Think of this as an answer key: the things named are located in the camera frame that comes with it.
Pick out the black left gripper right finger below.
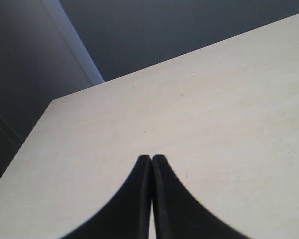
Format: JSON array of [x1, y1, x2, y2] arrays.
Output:
[[152, 154, 246, 239]]

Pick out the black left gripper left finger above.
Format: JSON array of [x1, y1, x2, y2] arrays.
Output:
[[64, 155, 152, 239]]

